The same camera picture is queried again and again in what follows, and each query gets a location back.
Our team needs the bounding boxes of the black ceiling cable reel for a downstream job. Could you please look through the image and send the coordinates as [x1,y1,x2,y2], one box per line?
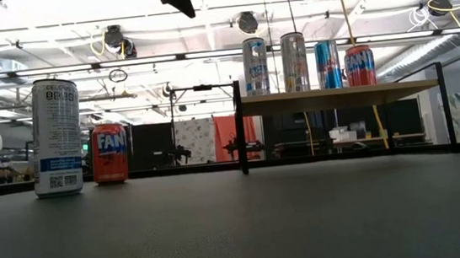
[102,22,138,62]
[426,0,453,19]
[237,9,260,36]

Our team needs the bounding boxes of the Celsius Tropical Vibe can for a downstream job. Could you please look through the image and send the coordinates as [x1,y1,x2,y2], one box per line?
[278,30,312,94]

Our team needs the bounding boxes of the Celsius Arctic Vibe can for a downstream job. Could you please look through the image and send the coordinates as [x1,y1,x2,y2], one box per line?
[240,35,272,98]

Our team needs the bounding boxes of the red Fanta can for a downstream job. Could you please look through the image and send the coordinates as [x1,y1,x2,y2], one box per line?
[88,121,131,187]
[342,43,378,89]

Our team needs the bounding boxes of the white Celsius can blue band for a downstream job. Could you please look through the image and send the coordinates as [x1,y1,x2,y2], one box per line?
[24,76,89,200]

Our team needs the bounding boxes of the blue silver Red Bull can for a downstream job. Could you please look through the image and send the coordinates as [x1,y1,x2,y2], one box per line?
[313,39,345,92]

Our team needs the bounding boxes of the black background rig frame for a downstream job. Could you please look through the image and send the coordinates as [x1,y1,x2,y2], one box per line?
[166,80,243,169]

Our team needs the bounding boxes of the long ceiling light strip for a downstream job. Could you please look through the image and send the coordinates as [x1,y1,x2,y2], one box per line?
[0,25,460,81]

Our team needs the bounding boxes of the black table frame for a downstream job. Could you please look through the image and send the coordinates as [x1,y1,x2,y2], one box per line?
[0,138,460,201]

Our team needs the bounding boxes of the black partition panel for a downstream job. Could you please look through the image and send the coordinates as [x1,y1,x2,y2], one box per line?
[124,121,178,173]

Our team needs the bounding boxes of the wooden shelf black frame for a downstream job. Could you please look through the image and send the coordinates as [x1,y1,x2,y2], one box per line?
[232,60,458,176]

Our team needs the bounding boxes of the orange cloth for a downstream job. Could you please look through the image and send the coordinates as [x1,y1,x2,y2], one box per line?
[211,112,260,164]

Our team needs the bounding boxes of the white floral cloth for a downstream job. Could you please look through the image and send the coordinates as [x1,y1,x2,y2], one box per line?
[172,116,219,167]

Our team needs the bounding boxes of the white boxes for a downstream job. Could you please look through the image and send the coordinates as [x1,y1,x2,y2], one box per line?
[329,121,368,144]

